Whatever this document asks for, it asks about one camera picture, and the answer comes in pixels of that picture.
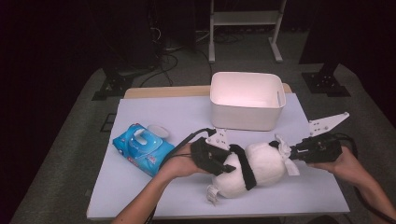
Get person's right hand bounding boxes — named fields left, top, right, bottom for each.
left=305, top=146, right=372, bottom=188

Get white metal stand frame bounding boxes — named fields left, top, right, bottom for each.
left=207, top=0, right=288, bottom=64

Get dark floor plate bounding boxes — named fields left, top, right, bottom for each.
left=99, top=113, right=118, bottom=133

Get hand-held gripper cable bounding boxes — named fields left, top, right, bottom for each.
left=333, top=133, right=396, bottom=224
left=145, top=127, right=218, bottom=224

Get black floor cables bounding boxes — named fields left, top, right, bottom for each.
left=137, top=26, right=215, bottom=89

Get left hand-held gripper cable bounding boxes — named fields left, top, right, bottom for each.
left=145, top=127, right=218, bottom=224

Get panda plush toy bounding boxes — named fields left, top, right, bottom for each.
left=205, top=140, right=290, bottom=206

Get black stand base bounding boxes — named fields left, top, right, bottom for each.
left=301, top=61, right=352, bottom=98
left=91, top=66, right=135, bottom=102

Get right hand-held gripper cable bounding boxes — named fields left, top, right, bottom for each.
left=333, top=133, right=396, bottom=224

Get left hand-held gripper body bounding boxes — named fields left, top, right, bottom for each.
left=191, top=127, right=231, bottom=176

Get white plastic storage bin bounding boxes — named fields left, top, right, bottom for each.
left=209, top=71, right=287, bottom=132

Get blue wet wipes packet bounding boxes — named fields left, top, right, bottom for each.
left=112, top=122, right=177, bottom=177

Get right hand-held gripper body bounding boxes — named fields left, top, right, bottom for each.
left=302, top=111, right=350, bottom=164

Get white wet wipe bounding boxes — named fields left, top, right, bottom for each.
left=274, top=133, right=301, bottom=177

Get person's left hand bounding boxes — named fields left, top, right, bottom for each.
left=158, top=143, right=208, bottom=178

